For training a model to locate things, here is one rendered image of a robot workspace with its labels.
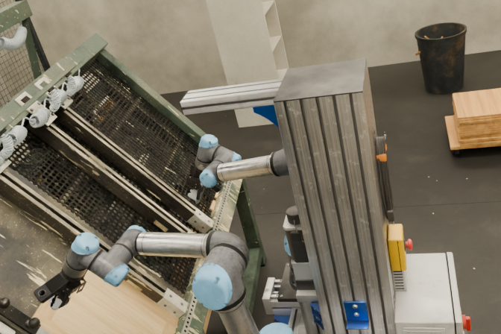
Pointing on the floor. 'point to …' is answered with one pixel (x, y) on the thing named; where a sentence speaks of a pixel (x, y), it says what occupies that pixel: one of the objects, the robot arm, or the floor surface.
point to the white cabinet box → (244, 24)
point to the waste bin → (442, 57)
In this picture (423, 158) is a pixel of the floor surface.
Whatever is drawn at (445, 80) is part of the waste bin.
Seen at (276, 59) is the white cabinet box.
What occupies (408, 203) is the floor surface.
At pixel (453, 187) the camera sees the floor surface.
